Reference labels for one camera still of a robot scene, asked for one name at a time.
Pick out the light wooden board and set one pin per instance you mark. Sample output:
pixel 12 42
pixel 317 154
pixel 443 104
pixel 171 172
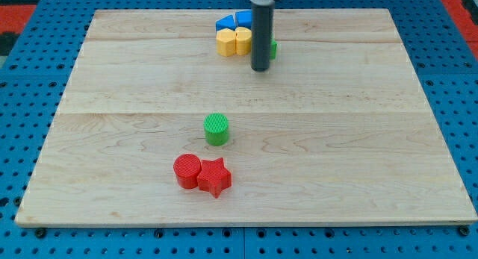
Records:
pixel 337 132

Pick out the green cylinder block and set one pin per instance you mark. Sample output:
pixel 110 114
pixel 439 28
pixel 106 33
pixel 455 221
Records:
pixel 216 128

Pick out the red cylinder block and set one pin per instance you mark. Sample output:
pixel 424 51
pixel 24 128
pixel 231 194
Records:
pixel 187 168

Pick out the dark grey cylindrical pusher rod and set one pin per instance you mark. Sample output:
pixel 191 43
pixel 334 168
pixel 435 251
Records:
pixel 262 28

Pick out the yellow pentagon block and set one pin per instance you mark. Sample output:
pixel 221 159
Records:
pixel 243 40

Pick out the blue triangular block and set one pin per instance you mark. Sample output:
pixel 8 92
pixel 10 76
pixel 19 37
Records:
pixel 226 22

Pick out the blue cube block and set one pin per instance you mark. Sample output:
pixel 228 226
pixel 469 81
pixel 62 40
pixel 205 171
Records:
pixel 243 18

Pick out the red star block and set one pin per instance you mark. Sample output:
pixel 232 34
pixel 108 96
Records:
pixel 214 177

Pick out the green block behind rod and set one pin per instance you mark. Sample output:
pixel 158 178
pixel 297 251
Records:
pixel 273 50

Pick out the yellow hexagon block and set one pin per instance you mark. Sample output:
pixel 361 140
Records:
pixel 226 42

